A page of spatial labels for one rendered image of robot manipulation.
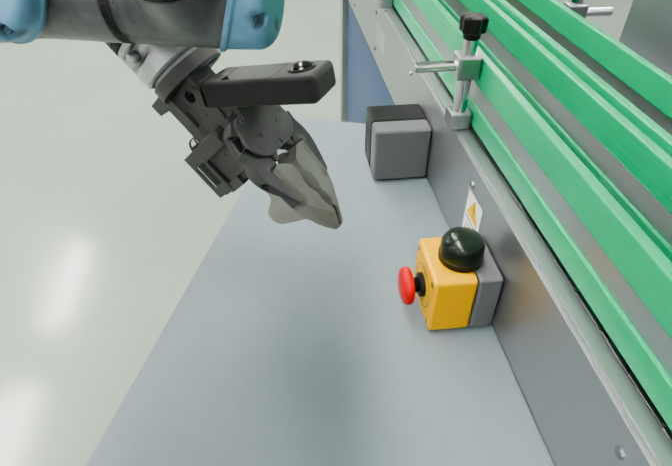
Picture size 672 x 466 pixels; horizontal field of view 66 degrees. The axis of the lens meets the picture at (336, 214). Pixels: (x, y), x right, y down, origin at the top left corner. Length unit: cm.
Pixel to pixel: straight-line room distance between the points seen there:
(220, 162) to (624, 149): 37
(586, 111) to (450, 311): 24
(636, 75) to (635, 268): 33
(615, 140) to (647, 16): 37
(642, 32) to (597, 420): 59
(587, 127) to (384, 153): 28
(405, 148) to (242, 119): 31
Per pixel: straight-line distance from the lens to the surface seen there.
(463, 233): 52
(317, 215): 50
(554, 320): 45
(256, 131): 48
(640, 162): 50
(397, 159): 74
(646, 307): 39
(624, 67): 69
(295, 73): 45
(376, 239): 66
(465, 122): 63
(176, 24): 36
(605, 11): 85
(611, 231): 41
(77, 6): 40
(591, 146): 57
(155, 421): 52
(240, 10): 35
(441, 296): 52
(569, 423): 47
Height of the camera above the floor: 119
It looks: 39 degrees down
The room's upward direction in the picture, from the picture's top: straight up
